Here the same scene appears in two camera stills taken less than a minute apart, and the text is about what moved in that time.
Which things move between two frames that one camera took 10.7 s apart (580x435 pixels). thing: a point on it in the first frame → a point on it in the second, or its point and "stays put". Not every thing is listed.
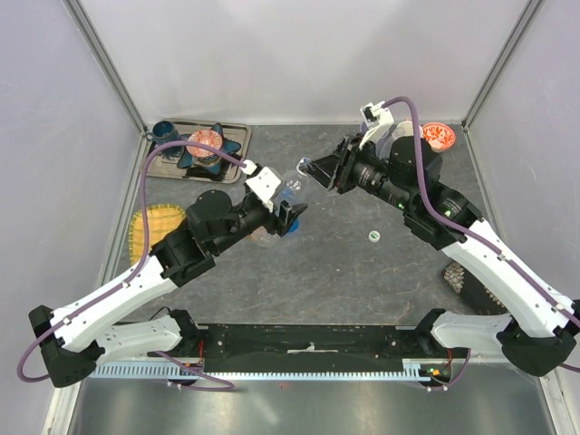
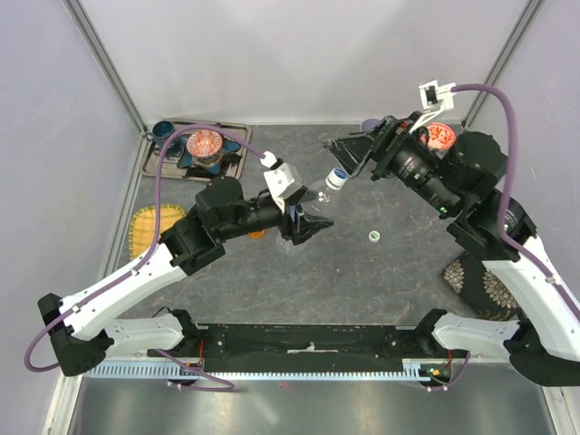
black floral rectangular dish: [472, 290] stays put
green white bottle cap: [373, 236] stays put
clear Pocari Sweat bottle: [294, 188] → [325, 205]
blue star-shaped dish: [211, 164] stays put
